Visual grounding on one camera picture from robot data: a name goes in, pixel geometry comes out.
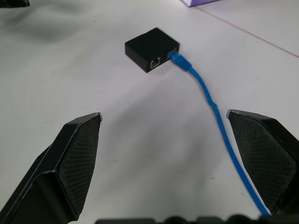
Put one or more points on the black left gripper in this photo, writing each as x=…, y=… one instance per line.
x=16, y=2

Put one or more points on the small black port box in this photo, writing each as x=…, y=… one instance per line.
x=149, y=50

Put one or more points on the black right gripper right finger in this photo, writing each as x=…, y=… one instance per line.
x=266, y=161

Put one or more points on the purple box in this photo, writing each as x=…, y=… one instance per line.
x=198, y=2

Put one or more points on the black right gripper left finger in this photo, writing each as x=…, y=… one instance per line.
x=70, y=163

